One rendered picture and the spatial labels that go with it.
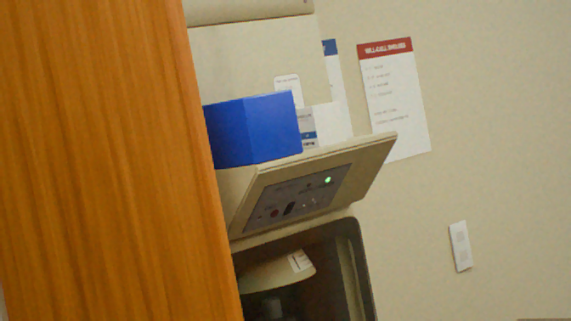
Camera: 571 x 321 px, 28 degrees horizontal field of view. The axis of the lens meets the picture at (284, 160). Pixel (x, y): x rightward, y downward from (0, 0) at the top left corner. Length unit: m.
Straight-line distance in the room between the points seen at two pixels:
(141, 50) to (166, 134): 0.11
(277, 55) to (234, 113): 0.23
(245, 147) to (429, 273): 1.25
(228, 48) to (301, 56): 0.16
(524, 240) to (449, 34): 0.58
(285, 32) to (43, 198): 0.44
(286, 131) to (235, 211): 0.13
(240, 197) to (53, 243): 0.33
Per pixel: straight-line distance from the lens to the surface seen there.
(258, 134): 1.53
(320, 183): 1.66
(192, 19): 1.63
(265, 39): 1.72
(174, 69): 1.47
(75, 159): 1.65
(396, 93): 2.67
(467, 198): 2.87
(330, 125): 1.68
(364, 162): 1.72
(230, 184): 1.54
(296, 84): 1.76
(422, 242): 2.70
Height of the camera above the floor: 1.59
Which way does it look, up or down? 3 degrees down
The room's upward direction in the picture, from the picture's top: 11 degrees counter-clockwise
